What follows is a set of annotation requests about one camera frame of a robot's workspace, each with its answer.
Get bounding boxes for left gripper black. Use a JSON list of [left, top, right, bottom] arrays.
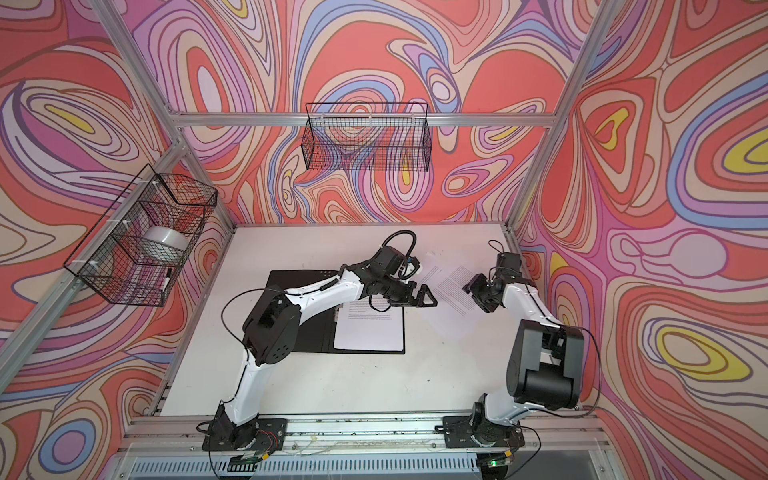
[[381, 278, 441, 309]]

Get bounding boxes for printed paper sheet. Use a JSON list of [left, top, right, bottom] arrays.
[[333, 298, 405, 354], [416, 255, 484, 341]]

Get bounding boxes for orange black folder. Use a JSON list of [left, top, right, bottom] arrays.
[[293, 296, 406, 355]]

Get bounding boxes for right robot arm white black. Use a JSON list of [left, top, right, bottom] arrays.
[[463, 252, 585, 447]]

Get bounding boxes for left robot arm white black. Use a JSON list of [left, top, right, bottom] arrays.
[[203, 262, 438, 451]]

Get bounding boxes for marker pen in basket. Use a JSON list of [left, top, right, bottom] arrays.
[[161, 273, 172, 296]]

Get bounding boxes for white tape roll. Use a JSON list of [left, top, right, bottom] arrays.
[[140, 226, 189, 265]]

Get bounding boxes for white vented panel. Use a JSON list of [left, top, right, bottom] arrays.
[[117, 454, 480, 479]]

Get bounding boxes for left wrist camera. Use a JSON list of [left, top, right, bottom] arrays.
[[370, 245, 405, 276]]

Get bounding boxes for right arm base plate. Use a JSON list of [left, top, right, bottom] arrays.
[[434, 415, 526, 451]]

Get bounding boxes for aluminium front rail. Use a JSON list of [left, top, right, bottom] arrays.
[[118, 411, 613, 455]]

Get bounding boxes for black wire basket back wall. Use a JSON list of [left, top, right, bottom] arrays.
[[301, 101, 432, 172]]

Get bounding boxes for black wire basket wall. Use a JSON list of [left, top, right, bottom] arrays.
[[301, 101, 432, 172], [63, 165, 218, 307]]

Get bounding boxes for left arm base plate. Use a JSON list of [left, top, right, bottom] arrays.
[[196, 417, 288, 453]]

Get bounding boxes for aluminium frame back bar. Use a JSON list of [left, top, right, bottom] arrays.
[[170, 112, 556, 127]]

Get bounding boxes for aluminium frame right post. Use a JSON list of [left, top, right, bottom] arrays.
[[505, 1, 624, 234]]

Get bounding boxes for aluminium frame post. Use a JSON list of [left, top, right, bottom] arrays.
[[505, 1, 624, 234], [89, 0, 235, 229]]

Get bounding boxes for black wire basket left wall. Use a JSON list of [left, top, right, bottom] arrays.
[[63, 165, 218, 307]]

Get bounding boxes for aluminium frame left post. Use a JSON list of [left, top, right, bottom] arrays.
[[89, 0, 235, 229]]

